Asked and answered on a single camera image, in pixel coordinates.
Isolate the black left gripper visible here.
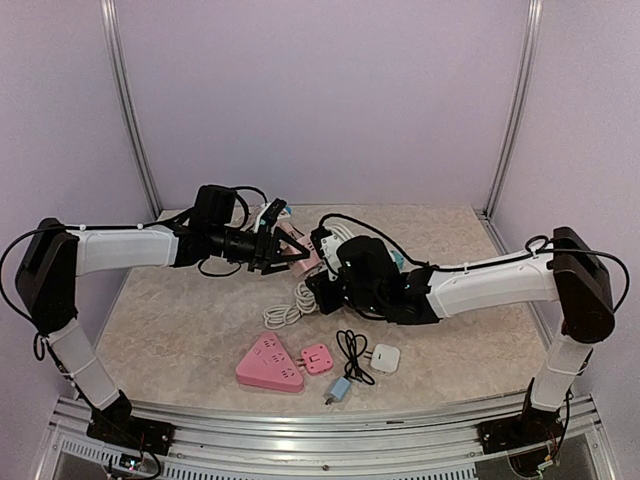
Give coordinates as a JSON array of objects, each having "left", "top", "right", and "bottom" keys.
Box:
[{"left": 209, "top": 223, "right": 309, "bottom": 274}]

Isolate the pink cube socket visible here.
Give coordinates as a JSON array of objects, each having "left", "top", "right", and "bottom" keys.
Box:
[{"left": 289, "top": 234, "right": 324, "bottom": 279}]

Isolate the white thick power cord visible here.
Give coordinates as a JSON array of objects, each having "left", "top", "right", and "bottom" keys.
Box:
[{"left": 262, "top": 222, "right": 361, "bottom": 329}]

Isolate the pink square plug adapter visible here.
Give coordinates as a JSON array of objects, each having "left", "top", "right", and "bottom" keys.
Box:
[{"left": 296, "top": 343, "right": 334, "bottom": 376}]

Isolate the white plug adapter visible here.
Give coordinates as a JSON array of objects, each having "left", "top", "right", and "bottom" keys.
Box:
[{"left": 364, "top": 343, "right": 401, "bottom": 374}]

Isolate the light blue plug adapter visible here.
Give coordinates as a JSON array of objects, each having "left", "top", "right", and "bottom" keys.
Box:
[{"left": 324, "top": 376, "right": 352, "bottom": 405}]

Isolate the pink triangular power strip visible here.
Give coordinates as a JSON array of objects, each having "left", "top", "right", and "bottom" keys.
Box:
[{"left": 235, "top": 331, "right": 304, "bottom": 394}]

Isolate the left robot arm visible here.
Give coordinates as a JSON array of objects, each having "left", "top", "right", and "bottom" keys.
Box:
[{"left": 15, "top": 185, "right": 310, "bottom": 445}]

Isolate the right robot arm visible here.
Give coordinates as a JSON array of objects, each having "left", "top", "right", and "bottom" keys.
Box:
[{"left": 306, "top": 226, "right": 615, "bottom": 444}]

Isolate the teal power strip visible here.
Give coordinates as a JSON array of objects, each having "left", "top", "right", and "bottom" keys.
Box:
[{"left": 390, "top": 250, "right": 405, "bottom": 271}]

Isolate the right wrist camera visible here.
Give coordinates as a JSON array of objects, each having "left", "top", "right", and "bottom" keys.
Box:
[{"left": 310, "top": 226, "right": 344, "bottom": 281}]

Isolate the short black usb cable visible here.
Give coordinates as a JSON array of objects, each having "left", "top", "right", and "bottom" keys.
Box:
[{"left": 335, "top": 328, "right": 377, "bottom": 387}]

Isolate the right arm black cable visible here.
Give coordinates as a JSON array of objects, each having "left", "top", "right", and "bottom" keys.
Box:
[{"left": 319, "top": 213, "right": 631, "bottom": 451}]

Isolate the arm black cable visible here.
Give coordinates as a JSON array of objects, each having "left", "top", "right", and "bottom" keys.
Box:
[
  {"left": 319, "top": 213, "right": 631, "bottom": 451},
  {"left": 0, "top": 185, "right": 266, "bottom": 361}
]

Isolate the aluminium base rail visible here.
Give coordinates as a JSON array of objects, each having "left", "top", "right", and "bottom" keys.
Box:
[{"left": 31, "top": 394, "right": 621, "bottom": 479}]

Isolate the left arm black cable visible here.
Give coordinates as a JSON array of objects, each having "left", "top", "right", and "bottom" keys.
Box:
[{"left": 0, "top": 185, "right": 266, "bottom": 361}]

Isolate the aluminium frame post right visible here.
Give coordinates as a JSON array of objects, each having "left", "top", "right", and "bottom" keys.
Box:
[{"left": 482, "top": 0, "right": 543, "bottom": 222}]

